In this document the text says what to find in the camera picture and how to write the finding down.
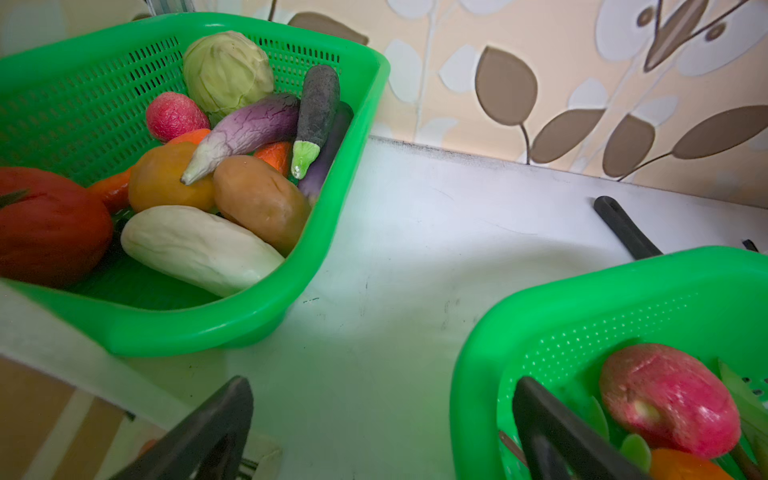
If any yellow orange vegetable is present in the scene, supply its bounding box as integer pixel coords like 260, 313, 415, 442
128, 142, 215, 212

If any brown potato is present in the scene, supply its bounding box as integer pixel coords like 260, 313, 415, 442
213, 155, 311, 257

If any orange fruit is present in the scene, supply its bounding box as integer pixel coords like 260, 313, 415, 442
649, 448, 733, 480

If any left green vegetable basket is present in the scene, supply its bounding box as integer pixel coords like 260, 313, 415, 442
1, 12, 390, 357

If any right green fruit basket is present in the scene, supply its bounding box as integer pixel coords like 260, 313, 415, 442
450, 246, 767, 479

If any dark purple eggplant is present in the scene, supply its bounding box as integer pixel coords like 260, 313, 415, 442
298, 102, 354, 206

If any white gourd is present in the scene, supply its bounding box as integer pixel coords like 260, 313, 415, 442
120, 205, 284, 297

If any light purple eggplant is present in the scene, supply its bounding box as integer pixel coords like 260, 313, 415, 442
180, 93, 300, 186

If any green cabbage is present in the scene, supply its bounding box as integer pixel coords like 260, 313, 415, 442
183, 31, 275, 125

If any orange carrot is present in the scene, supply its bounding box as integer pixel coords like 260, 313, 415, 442
88, 128, 210, 214

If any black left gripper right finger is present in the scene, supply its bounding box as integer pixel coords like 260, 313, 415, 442
512, 376, 648, 480

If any red tomato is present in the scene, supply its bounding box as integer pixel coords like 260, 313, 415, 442
1, 167, 113, 288

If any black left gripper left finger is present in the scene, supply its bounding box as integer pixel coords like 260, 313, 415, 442
113, 376, 253, 479

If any dark green cucumber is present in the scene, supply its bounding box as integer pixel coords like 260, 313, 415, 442
291, 65, 341, 180

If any pink radish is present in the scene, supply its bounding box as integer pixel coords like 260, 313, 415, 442
146, 92, 210, 142

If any dark green pipe wrench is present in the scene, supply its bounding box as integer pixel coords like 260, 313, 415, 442
593, 195, 662, 260

